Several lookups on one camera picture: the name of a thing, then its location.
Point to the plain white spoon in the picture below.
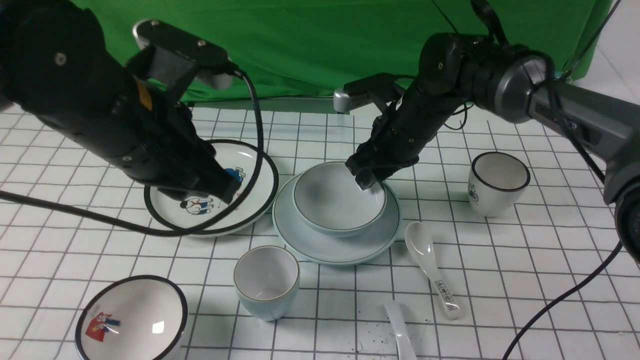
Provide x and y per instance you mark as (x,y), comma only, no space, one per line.
(400,330)

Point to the pale blue cup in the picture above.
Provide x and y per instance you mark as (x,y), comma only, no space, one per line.
(267,279)

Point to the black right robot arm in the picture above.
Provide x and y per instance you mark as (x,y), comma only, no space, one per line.
(516,84)

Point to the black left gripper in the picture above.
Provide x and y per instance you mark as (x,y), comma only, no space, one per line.
(163,149)

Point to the white grid tablecloth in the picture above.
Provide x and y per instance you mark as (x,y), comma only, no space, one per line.
(501,270)

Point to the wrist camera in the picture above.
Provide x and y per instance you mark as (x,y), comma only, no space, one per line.
(379,89)
(176,58)

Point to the pale blue bowl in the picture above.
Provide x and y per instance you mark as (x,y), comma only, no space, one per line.
(329,201)

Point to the green backdrop cloth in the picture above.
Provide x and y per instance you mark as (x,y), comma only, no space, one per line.
(292,47)

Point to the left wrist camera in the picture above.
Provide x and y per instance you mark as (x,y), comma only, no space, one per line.
(176,58)

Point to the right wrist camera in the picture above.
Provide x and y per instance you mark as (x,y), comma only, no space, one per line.
(379,89)

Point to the black-rimmed cartoon plate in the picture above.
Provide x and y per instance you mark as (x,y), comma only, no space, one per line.
(238,159)

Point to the white spoon with label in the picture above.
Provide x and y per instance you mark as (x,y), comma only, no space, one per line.
(420,246)

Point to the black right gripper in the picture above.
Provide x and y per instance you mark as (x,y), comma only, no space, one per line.
(400,134)

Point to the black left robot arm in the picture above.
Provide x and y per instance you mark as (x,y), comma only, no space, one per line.
(55,65)

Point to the black-rimmed white cup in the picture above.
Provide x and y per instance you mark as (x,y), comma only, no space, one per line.
(496,182)

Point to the pale blue plate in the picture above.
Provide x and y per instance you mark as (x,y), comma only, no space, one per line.
(328,249)

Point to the black-rimmed cartoon bowl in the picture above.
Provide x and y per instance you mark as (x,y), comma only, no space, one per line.
(141,317)

